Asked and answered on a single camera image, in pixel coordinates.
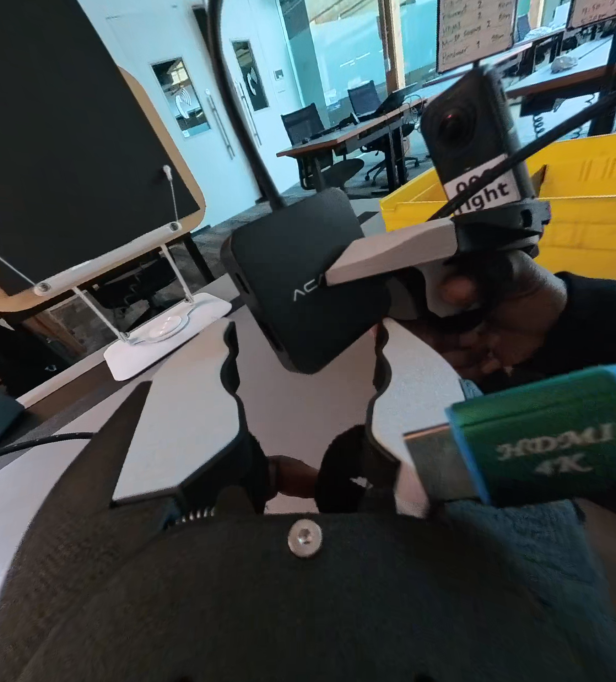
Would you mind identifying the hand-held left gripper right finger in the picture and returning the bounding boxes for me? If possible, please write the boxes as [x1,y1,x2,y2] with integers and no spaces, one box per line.
[364,320,483,518]

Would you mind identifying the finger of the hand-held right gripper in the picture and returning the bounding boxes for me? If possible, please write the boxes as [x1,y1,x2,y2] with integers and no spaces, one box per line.
[325,218,458,286]

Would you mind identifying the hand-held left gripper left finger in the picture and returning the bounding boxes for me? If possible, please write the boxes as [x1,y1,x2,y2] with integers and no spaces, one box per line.
[111,321,250,504]

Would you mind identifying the black HDMI adapter box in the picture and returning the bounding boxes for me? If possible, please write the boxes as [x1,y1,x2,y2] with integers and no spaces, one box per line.
[220,186,394,375]

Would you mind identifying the braided HDMI cable green plugs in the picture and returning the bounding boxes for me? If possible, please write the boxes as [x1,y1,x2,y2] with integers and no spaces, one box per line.
[404,75,616,507]

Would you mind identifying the person's right forearm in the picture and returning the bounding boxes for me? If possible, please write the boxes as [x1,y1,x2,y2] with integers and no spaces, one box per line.
[553,272,616,384]

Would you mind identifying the person's right hand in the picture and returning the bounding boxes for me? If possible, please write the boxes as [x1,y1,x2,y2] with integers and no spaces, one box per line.
[393,248,570,381]

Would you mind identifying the person's left hand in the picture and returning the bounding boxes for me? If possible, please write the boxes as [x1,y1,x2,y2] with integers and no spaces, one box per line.
[268,455,319,499]

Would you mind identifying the yellow plastic bin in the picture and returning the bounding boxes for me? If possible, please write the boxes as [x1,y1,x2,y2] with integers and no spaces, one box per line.
[380,128,616,280]

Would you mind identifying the long office desk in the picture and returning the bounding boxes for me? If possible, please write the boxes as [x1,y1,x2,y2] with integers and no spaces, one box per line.
[277,93,447,190]

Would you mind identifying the black office chair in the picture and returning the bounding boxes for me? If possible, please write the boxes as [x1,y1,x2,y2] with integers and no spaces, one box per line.
[280,102,364,193]
[348,80,421,184]

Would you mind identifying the grey office desk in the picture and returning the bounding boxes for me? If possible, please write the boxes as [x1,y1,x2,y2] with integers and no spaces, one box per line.
[505,40,616,99]

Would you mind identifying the whiteboard on stand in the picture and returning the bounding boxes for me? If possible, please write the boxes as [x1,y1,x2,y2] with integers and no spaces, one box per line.
[436,0,518,74]
[566,0,616,136]

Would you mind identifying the black board wooden edge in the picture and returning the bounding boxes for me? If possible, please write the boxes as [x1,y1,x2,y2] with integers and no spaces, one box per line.
[0,0,206,312]

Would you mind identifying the thin black power cable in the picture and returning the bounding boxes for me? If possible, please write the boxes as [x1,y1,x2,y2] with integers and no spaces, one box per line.
[0,432,96,470]

